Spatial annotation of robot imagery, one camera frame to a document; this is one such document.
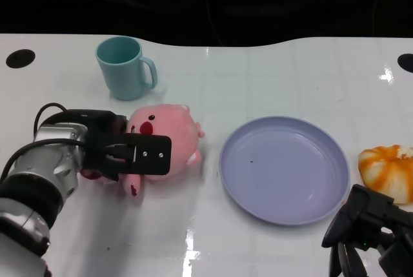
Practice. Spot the teal plastic mug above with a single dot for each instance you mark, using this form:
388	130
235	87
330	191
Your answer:
122	77

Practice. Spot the lavender plastic plate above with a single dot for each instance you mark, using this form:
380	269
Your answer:
284	173

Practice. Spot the pink plush beaver doll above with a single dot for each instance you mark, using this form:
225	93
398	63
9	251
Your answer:
174	122

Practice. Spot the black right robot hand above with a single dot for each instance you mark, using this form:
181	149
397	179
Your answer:
364	219

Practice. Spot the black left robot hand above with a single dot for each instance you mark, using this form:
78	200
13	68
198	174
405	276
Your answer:
151	154

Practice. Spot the black round table grommet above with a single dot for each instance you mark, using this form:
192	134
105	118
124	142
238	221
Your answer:
20	58
406	62

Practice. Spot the orange white bread bun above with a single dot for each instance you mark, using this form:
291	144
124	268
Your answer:
384	173

